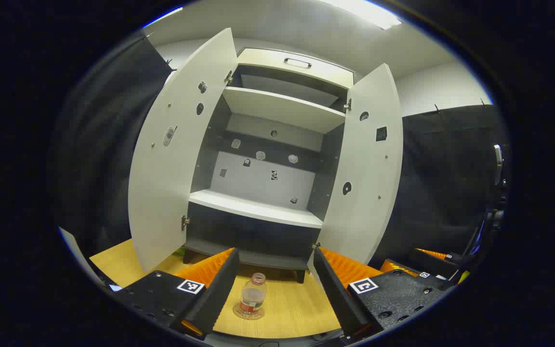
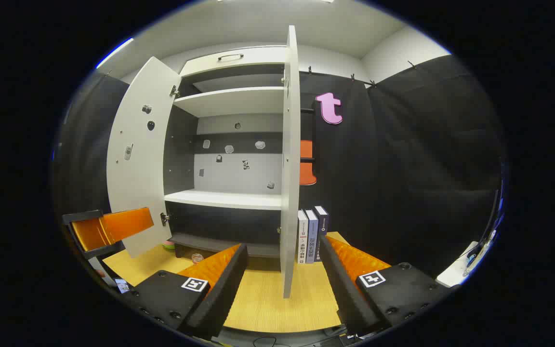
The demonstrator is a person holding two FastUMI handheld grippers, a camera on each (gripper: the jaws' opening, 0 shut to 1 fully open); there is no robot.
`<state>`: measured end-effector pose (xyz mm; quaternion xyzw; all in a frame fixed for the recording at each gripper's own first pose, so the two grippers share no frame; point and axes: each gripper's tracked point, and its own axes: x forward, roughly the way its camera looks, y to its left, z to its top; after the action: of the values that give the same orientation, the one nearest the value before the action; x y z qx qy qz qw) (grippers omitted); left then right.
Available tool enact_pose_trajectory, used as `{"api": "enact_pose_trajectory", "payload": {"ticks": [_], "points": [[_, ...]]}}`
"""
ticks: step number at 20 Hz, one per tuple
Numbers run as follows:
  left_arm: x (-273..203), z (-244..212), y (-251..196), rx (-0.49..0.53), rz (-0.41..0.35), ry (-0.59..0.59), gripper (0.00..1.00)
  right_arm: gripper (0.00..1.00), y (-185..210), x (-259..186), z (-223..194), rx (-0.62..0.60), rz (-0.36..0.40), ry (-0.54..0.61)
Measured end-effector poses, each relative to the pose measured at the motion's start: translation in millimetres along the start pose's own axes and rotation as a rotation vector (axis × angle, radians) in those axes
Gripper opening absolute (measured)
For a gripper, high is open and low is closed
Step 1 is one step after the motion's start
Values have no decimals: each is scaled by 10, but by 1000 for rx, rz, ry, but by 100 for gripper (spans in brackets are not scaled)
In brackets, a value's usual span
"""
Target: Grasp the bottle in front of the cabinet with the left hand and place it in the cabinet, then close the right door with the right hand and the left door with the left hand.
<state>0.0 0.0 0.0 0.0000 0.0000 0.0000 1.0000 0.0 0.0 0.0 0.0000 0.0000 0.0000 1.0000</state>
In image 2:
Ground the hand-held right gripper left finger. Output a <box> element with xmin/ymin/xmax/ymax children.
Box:
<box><xmin>122</xmin><ymin>243</ymin><xmax>249</xmax><ymax>340</ymax></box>

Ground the light grey book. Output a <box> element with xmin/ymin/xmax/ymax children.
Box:
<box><xmin>305</xmin><ymin>209</ymin><xmax>318</xmax><ymax>264</ymax></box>

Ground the white book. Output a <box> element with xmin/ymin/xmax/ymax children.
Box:
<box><xmin>298</xmin><ymin>210</ymin><xmax>309</xmax><ymax>264</ymax></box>

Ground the dark blue book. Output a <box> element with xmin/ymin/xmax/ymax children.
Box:
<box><xmin>313</xmin><ymin>206</ymin><xmax>330</xmax><ymax>262</ymax></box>

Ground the white cabinet drawer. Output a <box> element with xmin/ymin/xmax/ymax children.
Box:
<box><xmin>180</xmin><ymin>45</ymin><xmax>288</xmax><ymax>78</ymax></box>

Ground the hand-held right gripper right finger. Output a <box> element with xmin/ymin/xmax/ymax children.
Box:
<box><xmin>318</xmin><ymin>235</ymin><xmax>461</xmax><ymax>338</ymax></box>

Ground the black door handle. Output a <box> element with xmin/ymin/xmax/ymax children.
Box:
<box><xmin>300</xmin><ymin>100</ymin><xmax>318</xmax><ymax>164</ymax></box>

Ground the black backdrop cloth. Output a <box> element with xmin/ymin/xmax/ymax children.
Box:
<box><xmin>53</xmin><ymin>54</ymin><xmax>505</xmax><ymax>280</ymax></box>

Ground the white and grey cabinet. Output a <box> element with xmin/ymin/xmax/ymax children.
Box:
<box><xmin>164</xmin><ymin>45</ymin><xmax>289</xmax><ymax>259</ymax></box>

